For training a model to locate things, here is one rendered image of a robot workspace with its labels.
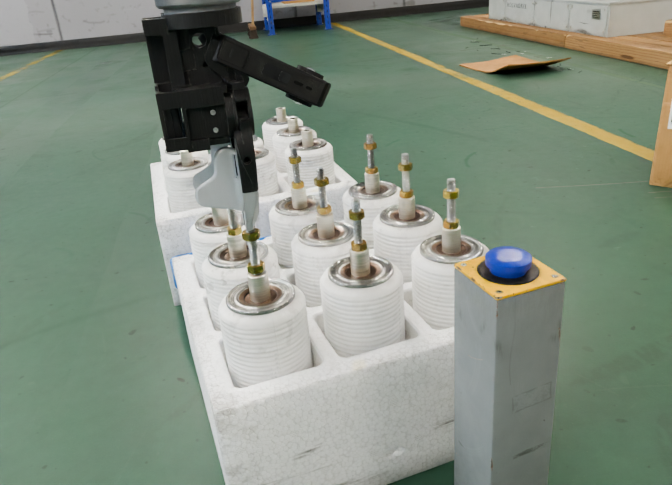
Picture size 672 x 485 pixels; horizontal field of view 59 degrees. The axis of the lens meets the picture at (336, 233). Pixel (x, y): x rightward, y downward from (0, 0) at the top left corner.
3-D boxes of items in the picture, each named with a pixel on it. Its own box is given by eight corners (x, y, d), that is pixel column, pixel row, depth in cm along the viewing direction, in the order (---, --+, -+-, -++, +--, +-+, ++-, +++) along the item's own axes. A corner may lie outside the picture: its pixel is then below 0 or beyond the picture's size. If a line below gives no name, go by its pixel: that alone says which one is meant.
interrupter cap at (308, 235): (354, 223, 82) (354, 218, 82) (355, 247, 75) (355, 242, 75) (299, 227, 82) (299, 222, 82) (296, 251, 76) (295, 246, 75)
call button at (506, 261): (513, 261, 56) (514, 241, 55) (540, 279, 52) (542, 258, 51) (475, 271, 55) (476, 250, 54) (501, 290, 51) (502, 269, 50)
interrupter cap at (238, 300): (218, 293, 67) (217, 288, 67) (282, 276, 70) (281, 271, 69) (236, 325, 61) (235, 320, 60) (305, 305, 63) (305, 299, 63)
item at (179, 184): (224, 236, 126) (210, 154, 119) (231, 255, 118) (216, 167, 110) (178, 246, 124) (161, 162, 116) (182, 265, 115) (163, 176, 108)
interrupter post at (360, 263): (374, 271, 69) (372, 245, 68) (366, 280, 67) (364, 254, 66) (355, 268, 70) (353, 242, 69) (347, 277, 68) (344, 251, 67)
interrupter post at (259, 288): (247, 297, 66) (243, 271, 65) (268, 291, 67) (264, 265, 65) (253, 307, 64) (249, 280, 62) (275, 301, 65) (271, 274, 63)
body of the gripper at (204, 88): (167, 140, 60) (142, 13, 55) (252, 128, 62) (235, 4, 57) (168, 161, 53) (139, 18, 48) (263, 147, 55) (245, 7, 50)
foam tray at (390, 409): (401, 296, 111) (397, 207, 104) (533, 432, 78) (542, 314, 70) (191, 353, 100) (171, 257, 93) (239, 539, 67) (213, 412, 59)
